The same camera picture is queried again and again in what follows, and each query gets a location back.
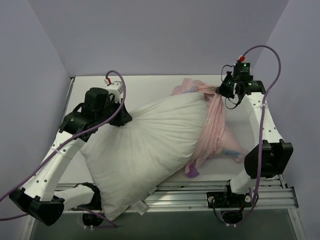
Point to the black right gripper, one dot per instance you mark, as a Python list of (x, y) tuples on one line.
[(223, 89)]

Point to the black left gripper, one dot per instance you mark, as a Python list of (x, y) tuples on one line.
[(122, 116)]

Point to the purple Elsa print pillowcase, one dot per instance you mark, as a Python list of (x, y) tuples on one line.
[(216, 137)]

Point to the white pillow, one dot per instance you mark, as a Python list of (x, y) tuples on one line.
[(128, 162)]

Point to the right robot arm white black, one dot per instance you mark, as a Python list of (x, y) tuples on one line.
[(234, 185)]

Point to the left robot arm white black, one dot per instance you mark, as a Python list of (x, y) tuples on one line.
[(73, 133)]

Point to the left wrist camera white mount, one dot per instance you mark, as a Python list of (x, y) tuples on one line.
[(116, 87)]

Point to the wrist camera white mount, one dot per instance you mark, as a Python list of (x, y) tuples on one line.
[(116, 87), (241, 59)]

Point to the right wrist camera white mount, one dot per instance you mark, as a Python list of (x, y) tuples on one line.
[(241, 59)]

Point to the aluminium left side rail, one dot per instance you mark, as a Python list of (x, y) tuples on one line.
[(67, 99)]

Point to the aluminium right side rail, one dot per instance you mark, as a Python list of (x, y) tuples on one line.
[(275, 151)]

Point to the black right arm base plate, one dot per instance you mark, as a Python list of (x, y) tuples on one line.
[(219, 199)]

